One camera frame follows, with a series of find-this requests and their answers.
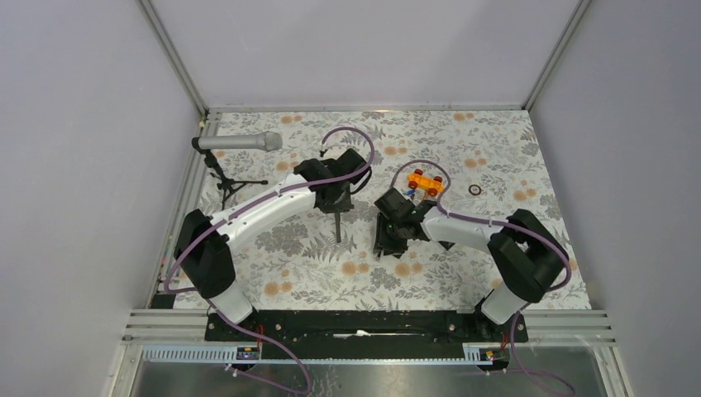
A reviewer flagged black remote control back up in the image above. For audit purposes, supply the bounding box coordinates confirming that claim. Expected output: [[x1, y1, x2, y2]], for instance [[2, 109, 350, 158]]
[[334, 212, 342, 243]]

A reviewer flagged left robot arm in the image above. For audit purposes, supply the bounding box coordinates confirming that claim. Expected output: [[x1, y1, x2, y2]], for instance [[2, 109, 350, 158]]
[[174, 149, 371, 340]]

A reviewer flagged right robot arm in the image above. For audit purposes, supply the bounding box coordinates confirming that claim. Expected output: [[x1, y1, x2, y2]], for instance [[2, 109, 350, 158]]
[[373, 188, 569, 341]]

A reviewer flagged grey microphone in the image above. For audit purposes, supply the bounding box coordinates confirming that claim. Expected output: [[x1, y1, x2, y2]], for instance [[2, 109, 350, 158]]
[[191, 132, 283, 151]]

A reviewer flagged floral table mat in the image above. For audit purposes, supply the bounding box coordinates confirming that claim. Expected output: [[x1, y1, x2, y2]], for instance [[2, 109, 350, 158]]
[[198, 111, 572, 310]]

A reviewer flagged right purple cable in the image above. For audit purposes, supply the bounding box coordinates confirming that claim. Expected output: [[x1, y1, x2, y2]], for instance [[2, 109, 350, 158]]
[[389, 160, 579, 291]]

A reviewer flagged purple cable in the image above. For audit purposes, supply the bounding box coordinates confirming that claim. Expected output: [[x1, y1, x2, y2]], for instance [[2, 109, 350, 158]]
[[163, 127, 376, 395], [389, 160, 579, 291]]

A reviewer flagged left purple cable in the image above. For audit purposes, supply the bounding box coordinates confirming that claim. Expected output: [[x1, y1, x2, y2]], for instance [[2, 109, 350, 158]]
[[163, 127, 376, 395]]

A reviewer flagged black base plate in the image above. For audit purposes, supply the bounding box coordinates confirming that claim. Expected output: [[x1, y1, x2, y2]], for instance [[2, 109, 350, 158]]
[[204, 310, 529, 360]]

